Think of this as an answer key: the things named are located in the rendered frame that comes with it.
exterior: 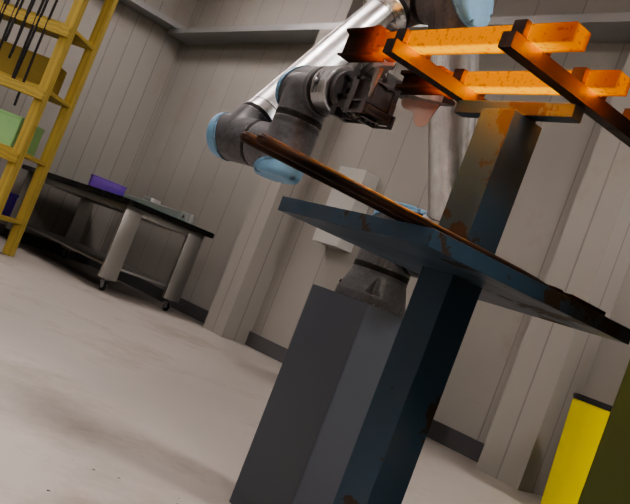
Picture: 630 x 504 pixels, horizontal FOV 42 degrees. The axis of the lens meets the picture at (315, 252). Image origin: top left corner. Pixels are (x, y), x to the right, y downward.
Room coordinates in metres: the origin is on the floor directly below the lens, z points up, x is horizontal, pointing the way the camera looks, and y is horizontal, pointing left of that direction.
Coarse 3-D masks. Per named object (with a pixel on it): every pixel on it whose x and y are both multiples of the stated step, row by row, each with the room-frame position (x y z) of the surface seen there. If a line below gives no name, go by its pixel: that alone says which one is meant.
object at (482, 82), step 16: (416, 80) 1.27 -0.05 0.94; (480, 80) 1.15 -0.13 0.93; (496, 80) 1.12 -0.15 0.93; (512, 80) 1.10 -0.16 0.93; (528, 80) 1.07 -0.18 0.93; (592, 80) 0.99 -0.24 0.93; (608, 80) 0.97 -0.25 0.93; (624, 80) 0.97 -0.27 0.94; (448, 96) 1.23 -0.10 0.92; (624, 96) 0.98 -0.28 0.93
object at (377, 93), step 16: (336, 80) 1.39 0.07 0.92; (368, 80) 1.32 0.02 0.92; (384, 80) 1.31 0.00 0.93; (400, 80) 1.34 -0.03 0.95; (336, 96) 1.39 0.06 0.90; (352, 96) 1.34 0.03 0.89; (368, 96) 1.30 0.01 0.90; (384, 96) 1.33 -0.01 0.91; (336, 112) 1.40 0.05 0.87; (352, 112) 1.34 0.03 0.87; (368, 112) 1.31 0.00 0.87; (384, 112) 1.35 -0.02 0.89; (384, 128) 1.36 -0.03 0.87
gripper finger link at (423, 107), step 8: (408, 96) 1.34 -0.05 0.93; (416, 96) 1.32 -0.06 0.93; (424, 96) 1.32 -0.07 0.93; (432, 96) 1.31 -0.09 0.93; (440, 96) 1.31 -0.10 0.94; (408, 104) 1.34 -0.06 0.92; (416, 104) 1.33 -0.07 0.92; (424, 104) 1.33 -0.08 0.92; (432, 104) 1.32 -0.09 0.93; (440, 104) 1.32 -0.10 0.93; (448, 104) 1.30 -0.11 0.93; (416, 112) 1.33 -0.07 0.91; (424, 112) 1.33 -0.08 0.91; (432, 112) 1.32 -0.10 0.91; (416, 120) 1.33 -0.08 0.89; (424, 120) 1.32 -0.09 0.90
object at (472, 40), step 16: (352, 32) 1.21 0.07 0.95; (368, 32) 1.18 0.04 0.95; (384, 32) 1.14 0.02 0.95; (416, 32) 1.09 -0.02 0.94; (432, 32) 1.06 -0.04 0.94; (448, 32) 1.04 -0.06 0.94; (464, 32) 1.02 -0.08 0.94; (480, 32) 0.99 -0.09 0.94; (496, 32) 0.97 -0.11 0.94; (544, 32) 0.91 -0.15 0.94; (560, 32) 0.90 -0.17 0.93; (576, 32) 0.88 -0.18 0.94; (352, 48) 1.20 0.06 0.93; (368, 48) 1.15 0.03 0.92; (416, 48) 1.09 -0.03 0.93; (432, 48) 1.07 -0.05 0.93; (448, 48) 1.05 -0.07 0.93; (464, 48) 1.03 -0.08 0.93; (480, 48) 1.01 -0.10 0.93; (496, 48) 0.99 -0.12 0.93; (544, 48) 0.93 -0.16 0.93; (560, 48) 0.91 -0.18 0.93; (576, 48) 0.90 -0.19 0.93
